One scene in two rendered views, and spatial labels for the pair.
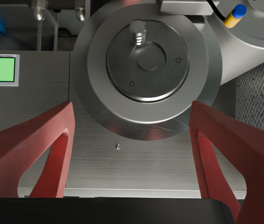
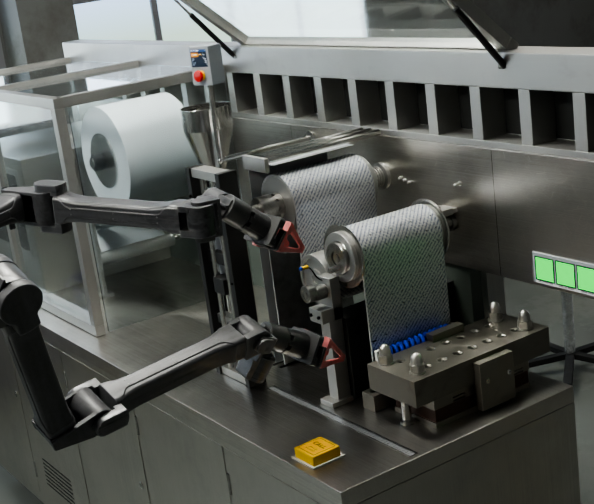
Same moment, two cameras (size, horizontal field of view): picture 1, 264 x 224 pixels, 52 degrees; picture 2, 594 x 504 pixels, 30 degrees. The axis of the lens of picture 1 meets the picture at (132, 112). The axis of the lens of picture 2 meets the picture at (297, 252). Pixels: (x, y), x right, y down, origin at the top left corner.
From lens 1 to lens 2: 2.36 m
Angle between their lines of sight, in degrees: 58
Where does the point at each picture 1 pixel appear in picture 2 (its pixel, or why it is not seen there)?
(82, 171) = (481, 163)
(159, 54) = (334, 260)
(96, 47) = (353, 266)
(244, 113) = (363, 211)
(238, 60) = not seen: hidden behind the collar
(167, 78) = (330, 250)
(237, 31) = (320, 264)
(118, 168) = (458, 164)
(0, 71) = (545, 267)
